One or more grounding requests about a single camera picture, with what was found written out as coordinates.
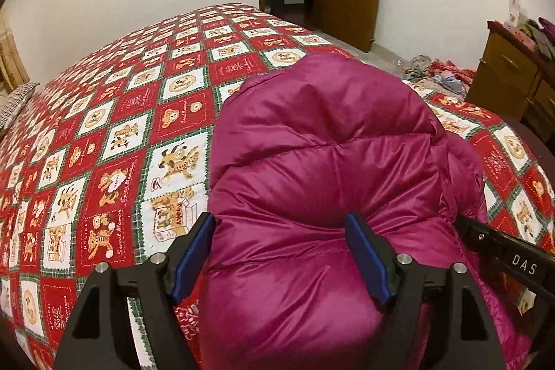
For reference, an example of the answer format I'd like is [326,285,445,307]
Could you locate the green and purple cloths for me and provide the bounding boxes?
[517,17,555,59]

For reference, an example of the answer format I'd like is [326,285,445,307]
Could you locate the striped pillow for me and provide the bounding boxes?
[0,81,41,137]

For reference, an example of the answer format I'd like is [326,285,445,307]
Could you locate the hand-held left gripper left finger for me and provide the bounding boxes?
[52,213,216,370]

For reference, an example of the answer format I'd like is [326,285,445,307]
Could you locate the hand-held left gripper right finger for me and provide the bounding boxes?
[345,213,506,370]

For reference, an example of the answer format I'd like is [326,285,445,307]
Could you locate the dark bed footboard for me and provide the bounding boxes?
[498,113,555,165]

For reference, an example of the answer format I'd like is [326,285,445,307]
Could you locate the red printed bed blanket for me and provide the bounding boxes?
[0,3,555,370]

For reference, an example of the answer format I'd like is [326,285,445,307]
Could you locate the pile of clothes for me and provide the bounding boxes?
[401,55,478,96]

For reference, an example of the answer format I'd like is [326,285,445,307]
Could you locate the magenta puffer jacket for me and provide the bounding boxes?
[202,53,535,370]

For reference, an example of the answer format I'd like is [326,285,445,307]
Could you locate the wooden dresser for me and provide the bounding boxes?
[466,21,555,133]

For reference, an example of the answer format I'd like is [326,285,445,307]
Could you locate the beige curtain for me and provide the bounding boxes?
[0,8,29,93]

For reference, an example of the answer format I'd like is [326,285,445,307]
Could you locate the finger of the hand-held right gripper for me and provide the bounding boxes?
[454,215,501,251]

